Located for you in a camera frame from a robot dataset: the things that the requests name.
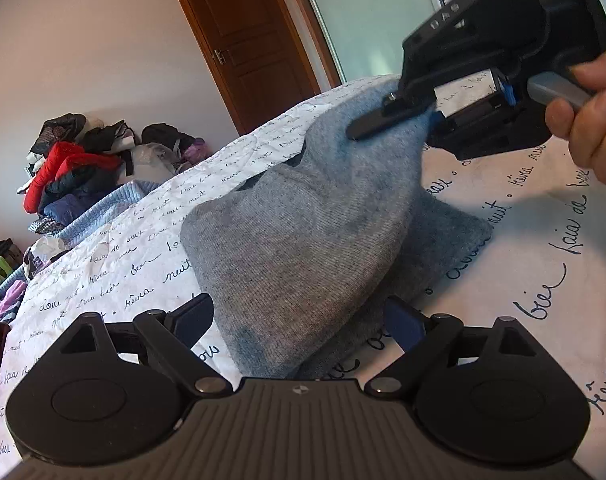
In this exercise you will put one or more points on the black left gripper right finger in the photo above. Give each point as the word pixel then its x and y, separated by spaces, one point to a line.
pixel 405 324

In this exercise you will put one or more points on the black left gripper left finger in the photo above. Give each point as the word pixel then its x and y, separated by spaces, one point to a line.
pixel 192 320

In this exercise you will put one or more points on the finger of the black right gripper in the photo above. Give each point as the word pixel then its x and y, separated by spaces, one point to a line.
pixel 393 110
pixel 436 119

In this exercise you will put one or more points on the grey knit sweater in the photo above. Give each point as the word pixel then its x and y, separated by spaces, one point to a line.
pixel 300 259

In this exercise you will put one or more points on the dark clothes pile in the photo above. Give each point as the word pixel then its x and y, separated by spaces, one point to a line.
pixel 156 154

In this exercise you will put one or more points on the right hand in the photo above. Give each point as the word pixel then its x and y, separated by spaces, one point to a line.
pixel 584 130

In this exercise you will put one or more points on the light blue quilted blanket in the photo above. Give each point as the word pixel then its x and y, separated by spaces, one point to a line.
pixel 104 211

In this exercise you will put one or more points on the pink garment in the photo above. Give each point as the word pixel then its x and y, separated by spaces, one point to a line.
pixel 12 300

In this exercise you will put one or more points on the brown wooden door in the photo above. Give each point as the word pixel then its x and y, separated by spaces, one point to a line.
pixel 265 55

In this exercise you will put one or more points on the green plastic chair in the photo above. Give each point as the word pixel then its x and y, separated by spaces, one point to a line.
pixel 5 268

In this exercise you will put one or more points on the red jacket on pile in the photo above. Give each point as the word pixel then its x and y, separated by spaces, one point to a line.
pixel 63 158

